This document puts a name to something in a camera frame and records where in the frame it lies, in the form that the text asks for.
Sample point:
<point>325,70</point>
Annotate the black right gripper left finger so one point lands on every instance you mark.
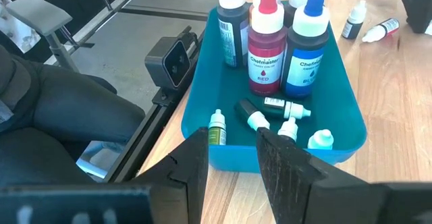
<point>185,183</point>

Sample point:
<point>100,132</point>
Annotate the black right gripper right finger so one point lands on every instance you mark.
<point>293,183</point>

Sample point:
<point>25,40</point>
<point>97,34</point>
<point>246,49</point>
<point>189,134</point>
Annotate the small dropper bottle white cap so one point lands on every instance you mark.
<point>320,140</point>
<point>288,129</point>

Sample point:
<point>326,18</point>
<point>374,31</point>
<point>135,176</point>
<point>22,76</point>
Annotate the small dark green dropper bottle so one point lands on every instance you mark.
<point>275,107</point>
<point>244,111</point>

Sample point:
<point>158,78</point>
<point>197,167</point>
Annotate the teal plastic bin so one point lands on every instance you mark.
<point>219,89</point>

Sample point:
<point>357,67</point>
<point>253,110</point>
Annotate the large red food coloring bottle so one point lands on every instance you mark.
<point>266,42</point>

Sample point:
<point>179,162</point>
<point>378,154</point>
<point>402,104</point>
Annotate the large purple food coloring bottle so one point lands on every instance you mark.
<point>233,25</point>

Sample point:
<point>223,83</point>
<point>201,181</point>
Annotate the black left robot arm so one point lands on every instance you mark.
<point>415,1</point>

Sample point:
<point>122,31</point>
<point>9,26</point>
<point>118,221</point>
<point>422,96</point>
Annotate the large blue food coloring bottle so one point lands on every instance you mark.
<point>305,45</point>

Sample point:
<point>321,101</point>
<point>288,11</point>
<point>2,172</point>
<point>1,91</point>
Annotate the person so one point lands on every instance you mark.
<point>74,106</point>

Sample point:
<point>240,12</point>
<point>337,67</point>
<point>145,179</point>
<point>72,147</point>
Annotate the small black dropper bottle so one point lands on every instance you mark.
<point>352,23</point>

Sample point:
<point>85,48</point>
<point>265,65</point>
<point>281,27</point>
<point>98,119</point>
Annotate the small red dropper bottle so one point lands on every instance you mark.
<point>379,31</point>

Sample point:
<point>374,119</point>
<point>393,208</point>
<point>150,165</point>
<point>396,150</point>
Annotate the grey office chair armrest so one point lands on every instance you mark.
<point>38,15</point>

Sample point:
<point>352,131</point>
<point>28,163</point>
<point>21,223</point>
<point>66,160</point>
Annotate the black table frame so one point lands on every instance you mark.
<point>145,139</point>

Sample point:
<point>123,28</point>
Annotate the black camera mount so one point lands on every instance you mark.
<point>165,97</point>

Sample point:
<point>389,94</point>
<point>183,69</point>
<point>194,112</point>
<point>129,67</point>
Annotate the grey depth camera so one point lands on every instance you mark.
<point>168,60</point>

